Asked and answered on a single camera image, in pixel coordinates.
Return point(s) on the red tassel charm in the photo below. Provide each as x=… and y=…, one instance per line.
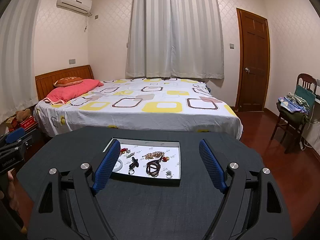
x=125, y=151

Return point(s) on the dark green table cloth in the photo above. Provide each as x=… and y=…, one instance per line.
x=136, y=211

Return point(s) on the pink pillow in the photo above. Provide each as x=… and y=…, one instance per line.
x=62, y=95

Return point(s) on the red knot gold pendant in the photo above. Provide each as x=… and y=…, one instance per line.
x=165, y=159

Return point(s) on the white jade bangle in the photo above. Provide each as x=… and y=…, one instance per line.
x=118, y=166

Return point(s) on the wooden chair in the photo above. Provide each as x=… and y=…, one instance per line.
x=296, y=130

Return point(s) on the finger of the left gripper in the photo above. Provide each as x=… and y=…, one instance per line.
x=15, y=135

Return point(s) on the red gift box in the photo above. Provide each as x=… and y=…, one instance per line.
x=12, y=123

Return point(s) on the wooden headboard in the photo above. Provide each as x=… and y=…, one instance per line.
x=45, y=82

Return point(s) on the person's left hand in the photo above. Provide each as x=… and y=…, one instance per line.
x=9, y=191

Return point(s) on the brown teddy bear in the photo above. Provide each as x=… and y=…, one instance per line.
x=23, y=114

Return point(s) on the white air conditioner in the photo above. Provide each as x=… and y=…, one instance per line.
x=80, y=6

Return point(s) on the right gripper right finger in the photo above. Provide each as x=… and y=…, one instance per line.
x=252, y=206

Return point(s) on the orange cushion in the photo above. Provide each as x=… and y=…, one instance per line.
x=67, y=81

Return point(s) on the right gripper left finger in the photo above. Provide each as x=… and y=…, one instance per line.
x=52, y=216

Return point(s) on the brown wooden door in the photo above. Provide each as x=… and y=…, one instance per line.
x=254, y=62

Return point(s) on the white curtains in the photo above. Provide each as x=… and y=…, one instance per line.
x=180, y=38

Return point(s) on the pile of clothes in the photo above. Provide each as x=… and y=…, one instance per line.
x=297, y=107

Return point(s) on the bed with patterned sheet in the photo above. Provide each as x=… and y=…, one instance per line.
x=142, y=104

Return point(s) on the green jewelry box tray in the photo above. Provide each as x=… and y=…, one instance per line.
x=144, y=165

